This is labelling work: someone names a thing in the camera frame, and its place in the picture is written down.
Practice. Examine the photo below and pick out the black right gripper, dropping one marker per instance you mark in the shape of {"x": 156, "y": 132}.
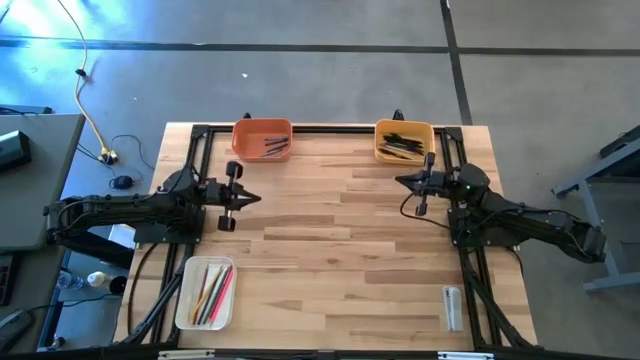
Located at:
{"x": 427, "y": 182}

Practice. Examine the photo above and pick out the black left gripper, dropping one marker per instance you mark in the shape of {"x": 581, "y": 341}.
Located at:
{"x": 231, "y": 197}

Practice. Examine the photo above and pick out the lavender pen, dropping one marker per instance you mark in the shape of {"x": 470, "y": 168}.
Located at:
{"x": 397, "y": 148}

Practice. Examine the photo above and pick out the grey crayon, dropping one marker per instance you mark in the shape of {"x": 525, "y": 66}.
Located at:
{"x": 280, "y": 152}
{"x": 270, "y": 154}

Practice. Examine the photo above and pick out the dark blue crayon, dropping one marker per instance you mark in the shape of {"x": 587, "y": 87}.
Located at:
{"x": 276, "y": 140}

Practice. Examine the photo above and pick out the green pencil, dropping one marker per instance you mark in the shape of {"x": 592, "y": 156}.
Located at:
{"x": 216, "y": 296}

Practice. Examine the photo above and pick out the yellow pencil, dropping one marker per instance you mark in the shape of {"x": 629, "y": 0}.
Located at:
{"x": 206, "y": 296}

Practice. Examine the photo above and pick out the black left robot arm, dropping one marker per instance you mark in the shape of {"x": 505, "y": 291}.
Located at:
{"x": 125, "y": 207}

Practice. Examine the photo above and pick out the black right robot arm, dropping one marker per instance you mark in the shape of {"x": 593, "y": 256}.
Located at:
{"x": 530, "y": 222}

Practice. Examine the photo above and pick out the yellow plastic bin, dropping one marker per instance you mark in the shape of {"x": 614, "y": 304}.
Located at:
{"x": 382, "y": 137}

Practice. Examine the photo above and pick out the orange plastic bin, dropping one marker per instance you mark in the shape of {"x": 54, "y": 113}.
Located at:
{"x": 247, "y": 142}

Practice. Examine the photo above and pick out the white plastic tray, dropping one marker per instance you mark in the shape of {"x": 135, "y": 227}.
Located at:
{"x": 187, "y": 285}

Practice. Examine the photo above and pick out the black puck-shaped device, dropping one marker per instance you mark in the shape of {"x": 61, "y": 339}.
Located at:
{"x": 121, "y": 182}

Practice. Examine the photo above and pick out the white paper sheet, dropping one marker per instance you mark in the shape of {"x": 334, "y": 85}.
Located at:
{"x": 125, "y": 235}

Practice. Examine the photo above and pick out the yellow black power connector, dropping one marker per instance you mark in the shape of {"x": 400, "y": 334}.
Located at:
{"x": 107, "y": 158}

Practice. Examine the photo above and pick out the black round cup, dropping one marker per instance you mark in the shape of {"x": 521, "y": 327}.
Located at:
{"x": 118, "y": 285}

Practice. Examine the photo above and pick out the black table leg beam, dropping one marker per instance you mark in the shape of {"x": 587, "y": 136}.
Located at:
{"x": 95, "y": 250}

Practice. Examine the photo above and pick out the white bottle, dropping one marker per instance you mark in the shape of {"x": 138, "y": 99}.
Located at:
{"x": 97, "y": 279}

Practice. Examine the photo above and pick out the clear water bottle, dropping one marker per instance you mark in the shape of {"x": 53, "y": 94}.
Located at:
{"x": 70, "y": 281}

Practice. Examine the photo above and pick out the grey table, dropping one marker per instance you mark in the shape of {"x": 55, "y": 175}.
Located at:
{"x": 35, "y": 170}

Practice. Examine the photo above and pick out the black flat bar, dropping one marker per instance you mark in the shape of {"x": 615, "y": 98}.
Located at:
{"x": 25, "y": 109}

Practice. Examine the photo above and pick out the black box device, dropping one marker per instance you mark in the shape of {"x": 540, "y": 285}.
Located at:
{"x": 12, "y": 150}

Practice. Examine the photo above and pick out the black keyboard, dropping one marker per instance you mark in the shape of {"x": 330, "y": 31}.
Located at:
{"x": 5, "y": 280}

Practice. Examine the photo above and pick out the grey computer mouse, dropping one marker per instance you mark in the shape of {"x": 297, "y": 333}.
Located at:
{"x": 12, "y": 327}

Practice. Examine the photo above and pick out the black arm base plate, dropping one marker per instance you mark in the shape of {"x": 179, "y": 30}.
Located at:
{"x": 165, "y": 235}
{"x": 462, "y": 240}

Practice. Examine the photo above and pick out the metal bracket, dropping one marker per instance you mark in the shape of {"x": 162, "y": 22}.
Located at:
{"x": 185, "y": 355}
{"x": 465, "y": 356}

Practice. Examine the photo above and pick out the blue-grey metal table frame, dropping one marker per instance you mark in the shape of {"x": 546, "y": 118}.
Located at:
{"x": 615, "y": 281}

